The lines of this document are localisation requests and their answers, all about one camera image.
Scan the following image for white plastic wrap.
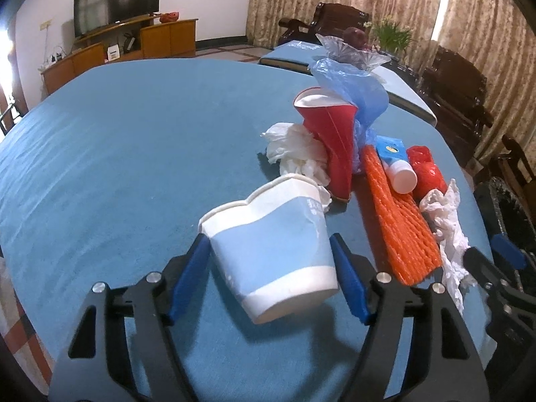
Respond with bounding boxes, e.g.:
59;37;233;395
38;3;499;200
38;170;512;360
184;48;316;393
419;179;476;315

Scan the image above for orange foam net sleeve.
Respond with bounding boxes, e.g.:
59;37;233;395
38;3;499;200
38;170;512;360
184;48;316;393
361;145;442;286

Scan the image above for red plastic bag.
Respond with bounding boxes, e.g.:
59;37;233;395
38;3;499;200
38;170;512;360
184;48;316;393
406;145;448;201

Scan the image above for blue plastic bag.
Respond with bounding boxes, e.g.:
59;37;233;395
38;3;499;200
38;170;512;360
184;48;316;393
308;57;389;174

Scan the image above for red paper cup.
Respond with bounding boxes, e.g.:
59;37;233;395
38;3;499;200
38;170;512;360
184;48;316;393
293;87;358;201

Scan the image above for blue white paper cup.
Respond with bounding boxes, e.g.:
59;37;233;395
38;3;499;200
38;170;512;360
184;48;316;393
198;173;339;325

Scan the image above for black trash bin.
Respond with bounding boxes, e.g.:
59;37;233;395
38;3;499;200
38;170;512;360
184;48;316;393
473;177;535;254

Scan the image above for dark wooden sofa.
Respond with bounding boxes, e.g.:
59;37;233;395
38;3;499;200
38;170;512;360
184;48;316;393
488;134;535;222

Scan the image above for blue white tube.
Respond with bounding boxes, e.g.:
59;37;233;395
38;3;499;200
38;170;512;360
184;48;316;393
376;135;418;194

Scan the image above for near dark wooden armchair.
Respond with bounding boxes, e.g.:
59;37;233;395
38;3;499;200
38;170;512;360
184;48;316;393
419;46;494;167

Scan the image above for dark wooden armchair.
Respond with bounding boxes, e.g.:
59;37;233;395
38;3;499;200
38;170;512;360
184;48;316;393
419;46;494;167
277;3;371;46

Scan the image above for coffee table with blue cloth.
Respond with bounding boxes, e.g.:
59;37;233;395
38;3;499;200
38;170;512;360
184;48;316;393
259;41;437;127

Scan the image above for blue tablecloth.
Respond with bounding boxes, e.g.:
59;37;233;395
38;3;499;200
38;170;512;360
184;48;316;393
0;57;495;402

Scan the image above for beige patterned curtains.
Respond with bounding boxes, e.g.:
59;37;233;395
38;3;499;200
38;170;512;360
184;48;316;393
246;0;535;161

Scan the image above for crumpled white tissue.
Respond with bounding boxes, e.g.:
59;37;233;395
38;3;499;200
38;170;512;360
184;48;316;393
262;123;333;212

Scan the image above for glass fruit bowl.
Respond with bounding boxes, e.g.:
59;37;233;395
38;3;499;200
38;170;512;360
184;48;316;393
316;33;391;72

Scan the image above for green potted plant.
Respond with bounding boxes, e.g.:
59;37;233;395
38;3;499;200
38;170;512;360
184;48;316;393
364;16;413;57

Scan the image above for red apple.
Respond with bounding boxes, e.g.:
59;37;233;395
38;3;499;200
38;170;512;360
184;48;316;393
342;26;368;50

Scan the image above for dark wooden side chair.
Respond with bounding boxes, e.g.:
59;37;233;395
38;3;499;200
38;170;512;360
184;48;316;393
0;85;28;135

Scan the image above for far dark wooden armchair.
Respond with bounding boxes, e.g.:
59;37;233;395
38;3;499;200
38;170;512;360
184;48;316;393
277;3;371;46

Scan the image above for wooden TV cabinet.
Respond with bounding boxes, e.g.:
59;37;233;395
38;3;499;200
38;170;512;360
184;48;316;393
42;15;197;94

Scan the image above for red bowl on cabinet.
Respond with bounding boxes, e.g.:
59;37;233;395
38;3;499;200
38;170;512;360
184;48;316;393
159;12;180;24

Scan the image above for black flat television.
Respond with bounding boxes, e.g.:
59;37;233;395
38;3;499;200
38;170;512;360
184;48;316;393
74;0;160;37

